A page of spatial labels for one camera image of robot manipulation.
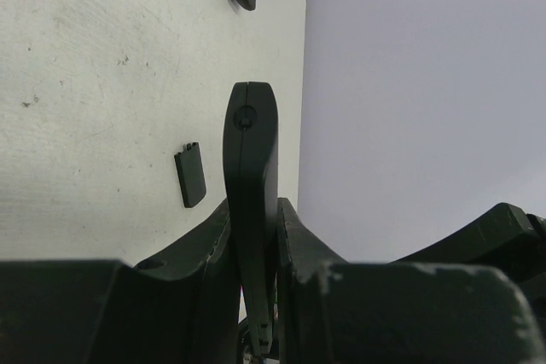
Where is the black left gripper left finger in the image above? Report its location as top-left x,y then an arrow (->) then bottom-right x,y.
1,204 -> 240,363

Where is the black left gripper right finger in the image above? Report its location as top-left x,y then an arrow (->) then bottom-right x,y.
277,199 -> 537,363

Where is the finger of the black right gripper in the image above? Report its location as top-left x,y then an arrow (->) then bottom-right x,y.
392,202 -> 545,309

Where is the black battery cover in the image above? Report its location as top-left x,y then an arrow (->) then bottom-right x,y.
174,142 -> 207,209

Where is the plain black remote control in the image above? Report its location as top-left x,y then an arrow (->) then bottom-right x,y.
223,82 -> 278,356

